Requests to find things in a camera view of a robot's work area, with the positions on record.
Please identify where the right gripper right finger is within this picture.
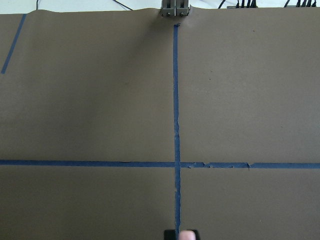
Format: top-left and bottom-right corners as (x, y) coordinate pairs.
(192, 229), (200, 240)

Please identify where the aluminium frame post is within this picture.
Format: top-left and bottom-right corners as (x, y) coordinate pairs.
(160, 0), (190, 17)

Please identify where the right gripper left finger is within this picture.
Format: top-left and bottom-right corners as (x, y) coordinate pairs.
(163, 229), (178, 240)

